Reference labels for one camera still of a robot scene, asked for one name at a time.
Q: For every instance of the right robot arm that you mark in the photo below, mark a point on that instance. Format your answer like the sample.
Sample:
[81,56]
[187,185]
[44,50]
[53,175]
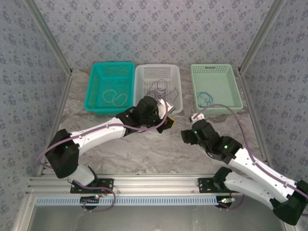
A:
[252,168]

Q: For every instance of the white plastic basket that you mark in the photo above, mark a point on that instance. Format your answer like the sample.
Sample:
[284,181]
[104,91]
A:
[144,74]

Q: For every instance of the light green plastic basket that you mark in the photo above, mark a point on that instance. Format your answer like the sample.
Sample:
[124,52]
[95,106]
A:
[221,81]

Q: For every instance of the teal plastic basket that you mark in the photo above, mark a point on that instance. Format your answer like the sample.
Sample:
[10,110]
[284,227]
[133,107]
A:
[96,79]

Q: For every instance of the small controller board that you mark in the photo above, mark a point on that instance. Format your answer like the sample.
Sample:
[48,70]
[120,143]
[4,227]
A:
[226,201]
[90,199]

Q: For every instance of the grey metal bottom panel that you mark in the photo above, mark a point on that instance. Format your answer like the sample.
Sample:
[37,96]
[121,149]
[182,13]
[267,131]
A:
[154,219]

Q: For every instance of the aluminium side rail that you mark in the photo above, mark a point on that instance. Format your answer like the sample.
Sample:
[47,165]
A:
[254,120]
[60,108]

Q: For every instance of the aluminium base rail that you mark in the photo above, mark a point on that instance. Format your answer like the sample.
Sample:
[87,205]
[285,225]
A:
[154,183]

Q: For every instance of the aluminium frame post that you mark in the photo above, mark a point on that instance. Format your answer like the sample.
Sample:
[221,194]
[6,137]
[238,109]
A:
[51,36]
[260,36]

